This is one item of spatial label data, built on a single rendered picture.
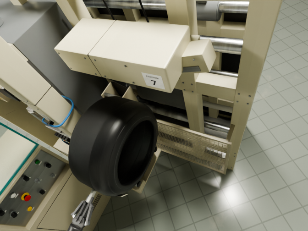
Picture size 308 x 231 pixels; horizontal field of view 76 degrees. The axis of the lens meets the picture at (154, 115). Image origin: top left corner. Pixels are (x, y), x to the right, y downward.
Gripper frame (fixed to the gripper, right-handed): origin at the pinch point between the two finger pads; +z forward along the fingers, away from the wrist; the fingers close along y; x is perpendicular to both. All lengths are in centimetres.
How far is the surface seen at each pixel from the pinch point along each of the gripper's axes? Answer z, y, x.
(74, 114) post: 37.9, 26.1, -16.0
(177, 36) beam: 75, -34, -47
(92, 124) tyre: 34.9, 3.8, -23.4
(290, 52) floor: 255, -94, 159
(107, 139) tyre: 30.9, -8.5, -22.6
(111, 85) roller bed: 76, 38, 15
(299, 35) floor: 291, -100, 164
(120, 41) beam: 69, -10, -48
